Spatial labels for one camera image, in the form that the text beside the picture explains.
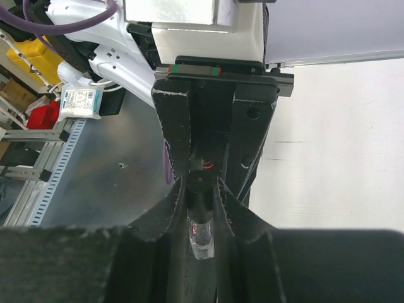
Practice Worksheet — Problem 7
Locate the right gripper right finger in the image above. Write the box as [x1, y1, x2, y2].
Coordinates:
[213, 180, 403, 302]

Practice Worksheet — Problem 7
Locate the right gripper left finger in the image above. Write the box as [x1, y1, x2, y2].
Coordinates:
[1, 178, 187, 302]

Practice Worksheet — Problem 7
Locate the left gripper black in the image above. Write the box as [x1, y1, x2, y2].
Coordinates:
[151, 56, 294, 201]

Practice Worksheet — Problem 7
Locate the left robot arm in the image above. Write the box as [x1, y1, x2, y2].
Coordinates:
[1, 1, 294, 200]

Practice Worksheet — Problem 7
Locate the white tissue pack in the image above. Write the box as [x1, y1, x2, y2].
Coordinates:
[58, 85, 104, 122]

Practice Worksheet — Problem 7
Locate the red box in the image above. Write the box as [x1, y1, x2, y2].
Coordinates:
[27, 100, 60, 129]

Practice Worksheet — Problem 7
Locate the yellow box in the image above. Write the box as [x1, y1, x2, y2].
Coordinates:
[6, 39, 62, 85]

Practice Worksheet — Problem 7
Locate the cardboard box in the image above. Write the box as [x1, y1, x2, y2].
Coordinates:
[1, 80, 37, 112]

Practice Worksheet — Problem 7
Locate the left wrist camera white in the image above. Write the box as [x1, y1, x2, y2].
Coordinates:
[123, 1, 265, 64]

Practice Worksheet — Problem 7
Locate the left white cable duct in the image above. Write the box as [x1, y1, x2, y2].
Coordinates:
[26, 119, 86, 227]

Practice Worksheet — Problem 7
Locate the aluminium rail bar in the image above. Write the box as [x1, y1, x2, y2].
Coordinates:
[1, 119, 75, 227]

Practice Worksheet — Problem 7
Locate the left aluminium frame post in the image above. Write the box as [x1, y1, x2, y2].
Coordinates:
[266, 49, 403, 69]

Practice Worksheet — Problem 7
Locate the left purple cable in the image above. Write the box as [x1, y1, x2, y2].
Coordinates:
[0, 0, 119, 51]

